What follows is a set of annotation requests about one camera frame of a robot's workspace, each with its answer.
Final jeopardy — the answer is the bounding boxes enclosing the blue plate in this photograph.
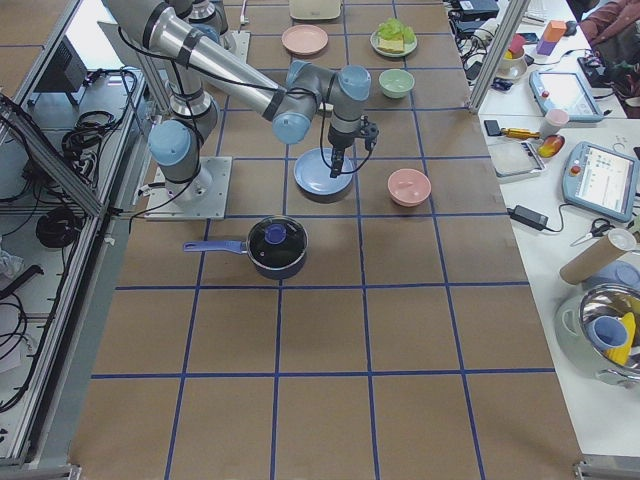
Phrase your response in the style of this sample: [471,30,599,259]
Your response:
[294,147,354,197]

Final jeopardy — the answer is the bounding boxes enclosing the yellow screwdriver handle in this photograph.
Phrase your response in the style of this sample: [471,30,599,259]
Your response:
[501,128,541,140]

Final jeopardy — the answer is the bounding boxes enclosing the cream bowl with toys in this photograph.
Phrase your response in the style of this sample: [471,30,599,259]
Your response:
[496,48,528,80]

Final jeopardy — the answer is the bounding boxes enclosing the scissors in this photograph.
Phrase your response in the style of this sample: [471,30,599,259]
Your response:
[570,218,614,247]

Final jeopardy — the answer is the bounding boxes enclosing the pink bowl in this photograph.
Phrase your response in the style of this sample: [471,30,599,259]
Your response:
[387,168,432,207]

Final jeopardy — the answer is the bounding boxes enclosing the green bowl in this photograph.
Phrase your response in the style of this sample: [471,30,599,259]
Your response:
[378,69,415,99]

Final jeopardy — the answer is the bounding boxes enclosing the green lettuce leaf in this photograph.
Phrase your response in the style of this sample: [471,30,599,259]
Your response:
[377,18,416,43]

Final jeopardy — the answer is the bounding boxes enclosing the teach pendant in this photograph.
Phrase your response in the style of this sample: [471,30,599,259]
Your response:
[528,70,604,123]
[562,142,639,222]

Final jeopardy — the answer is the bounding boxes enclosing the far teach pendant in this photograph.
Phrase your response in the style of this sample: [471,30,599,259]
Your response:
[528,70,604,123]

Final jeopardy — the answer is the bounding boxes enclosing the aluminium frame post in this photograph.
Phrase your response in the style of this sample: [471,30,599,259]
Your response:
[467,0,529,114]

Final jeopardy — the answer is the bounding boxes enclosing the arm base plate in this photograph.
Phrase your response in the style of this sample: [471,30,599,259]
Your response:
[219,30,250,72]
[144,156,232,221]

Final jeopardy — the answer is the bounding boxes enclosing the blue cup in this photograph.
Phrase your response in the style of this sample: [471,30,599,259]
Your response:
[590,316,626,350]

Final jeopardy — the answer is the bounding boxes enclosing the near teach pendant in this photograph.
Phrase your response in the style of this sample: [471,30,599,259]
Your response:
[562,142,639,222]

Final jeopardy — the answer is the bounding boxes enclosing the purple block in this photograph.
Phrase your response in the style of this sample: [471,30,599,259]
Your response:
[535,37,558,56]

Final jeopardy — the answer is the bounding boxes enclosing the toy mango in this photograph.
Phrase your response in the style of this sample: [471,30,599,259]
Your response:
[537,134,565,158]

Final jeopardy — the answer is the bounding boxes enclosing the cardboard tube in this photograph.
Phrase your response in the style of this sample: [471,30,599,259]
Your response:
[559,228,637,285]

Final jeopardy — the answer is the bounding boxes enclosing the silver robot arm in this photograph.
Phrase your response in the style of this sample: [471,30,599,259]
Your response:
[105,1,379,203]
[168,0,235,51]

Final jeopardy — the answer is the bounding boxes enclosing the pink plate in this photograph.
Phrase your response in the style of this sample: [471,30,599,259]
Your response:
[281,25,329,56]

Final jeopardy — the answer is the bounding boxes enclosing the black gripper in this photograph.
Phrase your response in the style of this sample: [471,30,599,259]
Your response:
[328,115,379,178]

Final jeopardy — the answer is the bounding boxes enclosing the green plate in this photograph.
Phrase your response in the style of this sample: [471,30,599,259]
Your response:
[370,32,418,58]

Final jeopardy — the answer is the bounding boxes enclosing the white toaster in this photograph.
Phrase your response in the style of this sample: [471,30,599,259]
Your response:
[289,0,343,21]

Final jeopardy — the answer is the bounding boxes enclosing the blue saucepan with lid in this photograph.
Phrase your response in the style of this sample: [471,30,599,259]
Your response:
[183,215,308,280]

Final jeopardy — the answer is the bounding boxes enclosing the digital kitchen scale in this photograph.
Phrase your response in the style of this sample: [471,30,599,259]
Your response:
[488,140,545,181]

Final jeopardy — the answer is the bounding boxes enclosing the steel mixing bowl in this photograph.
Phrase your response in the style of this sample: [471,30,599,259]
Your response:
[579,284,639,388]

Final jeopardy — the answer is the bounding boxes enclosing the bread slice on plate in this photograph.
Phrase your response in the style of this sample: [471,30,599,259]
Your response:
[377,37,404,55]

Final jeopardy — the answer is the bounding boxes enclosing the grey green pot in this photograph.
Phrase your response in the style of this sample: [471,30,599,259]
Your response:
[554,296,619,385]

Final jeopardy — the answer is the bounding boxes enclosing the black power adapter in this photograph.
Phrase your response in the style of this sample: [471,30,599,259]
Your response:
[507,205,548,231]

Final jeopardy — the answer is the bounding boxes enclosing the orange block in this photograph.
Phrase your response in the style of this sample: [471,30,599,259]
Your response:
[541,20,566,43]

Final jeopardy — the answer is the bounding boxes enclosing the black smartphone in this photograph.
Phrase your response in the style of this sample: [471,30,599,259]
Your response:
[483,119,503,137]

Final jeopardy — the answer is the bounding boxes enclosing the yellow toy corn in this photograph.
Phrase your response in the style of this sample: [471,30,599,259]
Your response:
[604,312,636,366]

